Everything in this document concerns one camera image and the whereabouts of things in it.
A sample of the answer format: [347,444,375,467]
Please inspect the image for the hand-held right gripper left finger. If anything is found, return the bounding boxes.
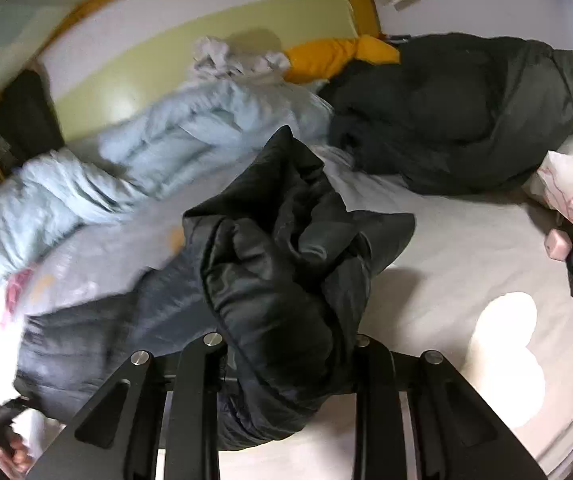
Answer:
[39,332,227,480]

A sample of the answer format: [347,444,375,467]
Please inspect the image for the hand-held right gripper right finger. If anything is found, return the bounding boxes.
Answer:
[351,332,548,480]

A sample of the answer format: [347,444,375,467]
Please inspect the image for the black puffer jacket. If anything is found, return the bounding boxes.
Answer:
[14,125,417,453]

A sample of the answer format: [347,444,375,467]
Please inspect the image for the person's left hand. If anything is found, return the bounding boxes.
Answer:
[0,431,36,476]

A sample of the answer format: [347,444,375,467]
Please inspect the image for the pink cloth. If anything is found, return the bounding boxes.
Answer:
[4,267,37,311]

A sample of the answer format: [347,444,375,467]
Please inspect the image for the light blue duvet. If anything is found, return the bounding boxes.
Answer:
[0,80,332,286]

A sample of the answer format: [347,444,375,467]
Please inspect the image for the small pink device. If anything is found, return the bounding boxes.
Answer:
[544,230,572,261]

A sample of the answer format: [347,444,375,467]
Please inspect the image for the dark green padded coat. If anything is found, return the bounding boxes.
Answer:
[317,32,573,196]

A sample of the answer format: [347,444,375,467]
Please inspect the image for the black hanging bag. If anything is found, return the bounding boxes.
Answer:
[0,70,64,161]

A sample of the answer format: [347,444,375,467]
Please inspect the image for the light grey hoodie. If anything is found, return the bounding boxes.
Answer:
[191,35,292,81]

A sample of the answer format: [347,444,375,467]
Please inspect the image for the yellow pillow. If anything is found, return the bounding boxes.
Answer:
[284,35,400,83]

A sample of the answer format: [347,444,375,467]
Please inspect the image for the pastel checked bunk cloth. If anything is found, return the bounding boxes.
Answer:
[0,0,132,106]

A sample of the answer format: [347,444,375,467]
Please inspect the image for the wooden bunk bed frame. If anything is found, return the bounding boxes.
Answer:
[0,0,383,301]

